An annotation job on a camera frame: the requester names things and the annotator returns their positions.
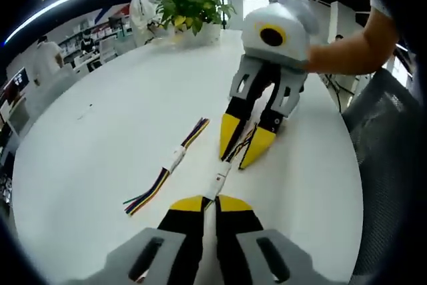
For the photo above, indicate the green leafy plant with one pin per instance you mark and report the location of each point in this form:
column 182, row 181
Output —
column 190, row 6

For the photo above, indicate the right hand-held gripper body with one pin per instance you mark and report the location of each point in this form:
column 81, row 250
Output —
column 293, row 21

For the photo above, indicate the white plant pot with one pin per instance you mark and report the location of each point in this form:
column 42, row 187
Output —
column 203, row 34

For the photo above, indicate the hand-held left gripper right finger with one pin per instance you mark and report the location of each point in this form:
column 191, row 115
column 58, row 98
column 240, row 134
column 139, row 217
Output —
column 253, row 251

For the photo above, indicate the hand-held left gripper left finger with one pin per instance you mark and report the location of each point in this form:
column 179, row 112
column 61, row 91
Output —
column 160, row 251

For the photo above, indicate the white storage shelves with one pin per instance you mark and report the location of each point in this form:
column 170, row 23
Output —
column 100, row 34

